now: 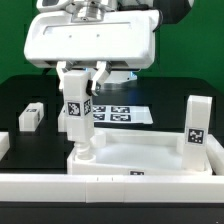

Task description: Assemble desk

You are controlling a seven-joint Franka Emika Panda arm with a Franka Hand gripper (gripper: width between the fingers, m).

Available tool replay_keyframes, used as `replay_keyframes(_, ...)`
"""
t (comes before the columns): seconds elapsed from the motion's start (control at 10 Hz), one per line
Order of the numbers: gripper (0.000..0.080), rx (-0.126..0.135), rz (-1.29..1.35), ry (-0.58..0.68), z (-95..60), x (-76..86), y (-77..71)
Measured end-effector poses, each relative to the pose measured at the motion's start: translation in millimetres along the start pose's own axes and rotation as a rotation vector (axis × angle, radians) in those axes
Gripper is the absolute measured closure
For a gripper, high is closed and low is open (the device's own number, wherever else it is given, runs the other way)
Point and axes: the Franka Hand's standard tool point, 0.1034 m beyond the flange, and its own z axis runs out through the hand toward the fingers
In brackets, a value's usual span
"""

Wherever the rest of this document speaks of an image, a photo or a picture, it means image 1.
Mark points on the white front fence wall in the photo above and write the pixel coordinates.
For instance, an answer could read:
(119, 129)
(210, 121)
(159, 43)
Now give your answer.
(118, 188)

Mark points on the white desk top tray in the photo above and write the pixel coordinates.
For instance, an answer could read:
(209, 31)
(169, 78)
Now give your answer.
(133, 152)

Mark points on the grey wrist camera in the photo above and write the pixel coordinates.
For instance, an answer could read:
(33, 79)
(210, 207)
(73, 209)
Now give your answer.
(51, 5)

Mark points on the white fence block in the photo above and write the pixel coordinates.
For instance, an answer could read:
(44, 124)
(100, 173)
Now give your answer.
(215, 154)
(4, 143)

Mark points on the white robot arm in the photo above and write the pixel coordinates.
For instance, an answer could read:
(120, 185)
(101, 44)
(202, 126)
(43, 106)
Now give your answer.
(170, 12)

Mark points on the white right fence block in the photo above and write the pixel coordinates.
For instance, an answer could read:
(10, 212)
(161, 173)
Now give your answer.
(215, 154)

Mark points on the white left fence block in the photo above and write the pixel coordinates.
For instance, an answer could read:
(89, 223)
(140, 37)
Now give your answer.
(4, 143)

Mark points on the fiducial marker sheet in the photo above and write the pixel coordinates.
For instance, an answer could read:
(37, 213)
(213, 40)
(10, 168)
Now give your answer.
(122, 114)

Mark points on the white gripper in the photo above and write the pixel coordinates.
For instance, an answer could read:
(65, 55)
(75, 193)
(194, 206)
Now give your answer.
(123, 40)

